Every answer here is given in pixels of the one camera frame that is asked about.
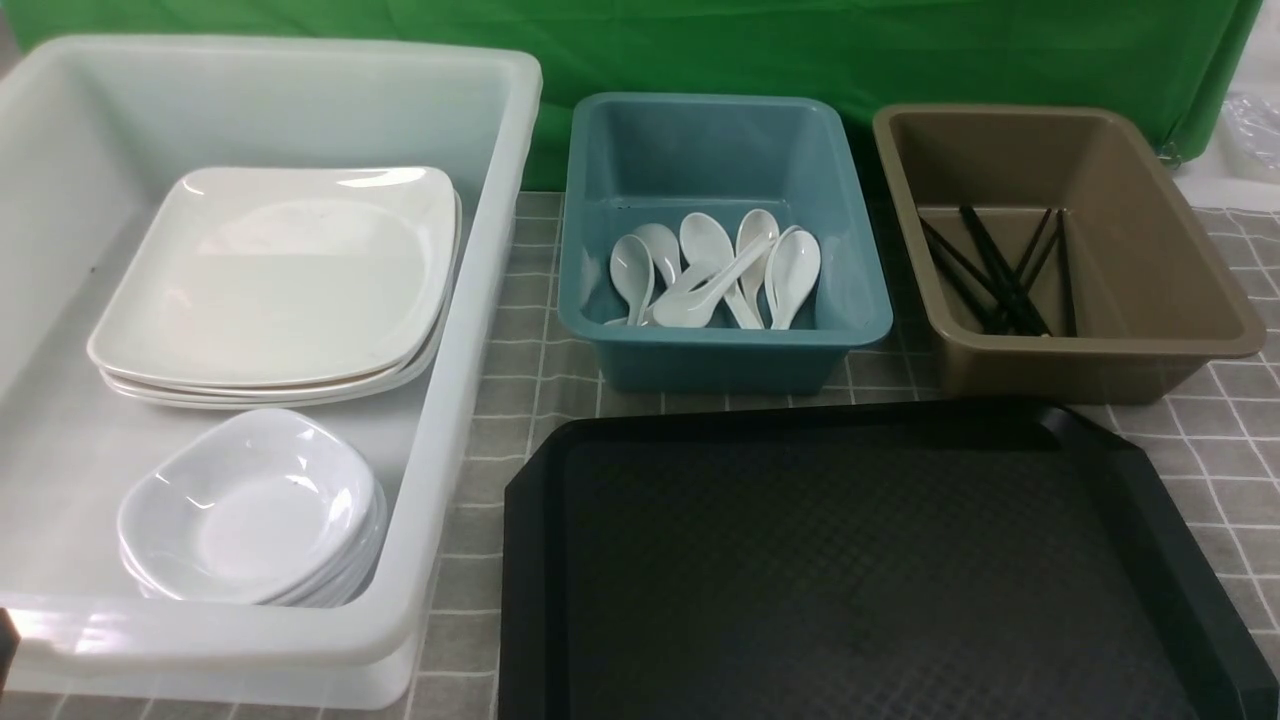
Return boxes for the white ceramic soup spoon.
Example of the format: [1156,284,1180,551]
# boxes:
[652,234,776,328]

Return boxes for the large white square plate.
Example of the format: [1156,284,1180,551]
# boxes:
[86,167,463,395]

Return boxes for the white spoon in bin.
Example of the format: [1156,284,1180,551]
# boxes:
[609,234,655,325]
[678,211,763,331]
[735,208,780,309]
[764,225,820,331]

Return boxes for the teal plastic bin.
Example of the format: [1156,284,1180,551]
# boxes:
[559,94,893,395]

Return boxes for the black plastic serving tray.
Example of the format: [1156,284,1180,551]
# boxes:
[495,398,1277,719]

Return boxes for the black chopsticks in bin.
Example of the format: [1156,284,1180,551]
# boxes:
[919,206,1079,338]

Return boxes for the stack of white plates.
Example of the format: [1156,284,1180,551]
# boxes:
[99,193,465,409]

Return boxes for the stack of white bowls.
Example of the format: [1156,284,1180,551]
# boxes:
[116,409,390,609]

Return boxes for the brown plastic bin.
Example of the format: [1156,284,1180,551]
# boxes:
[873,104,1266,404]

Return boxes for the grey checked tablecloth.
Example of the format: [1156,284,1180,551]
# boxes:
[4,193,1279,719]

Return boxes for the white plastic tub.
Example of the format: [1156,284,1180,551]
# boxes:
[3,35,543,717]

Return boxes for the green backdrop cloth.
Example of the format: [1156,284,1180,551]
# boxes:
[3,1,1261,190]

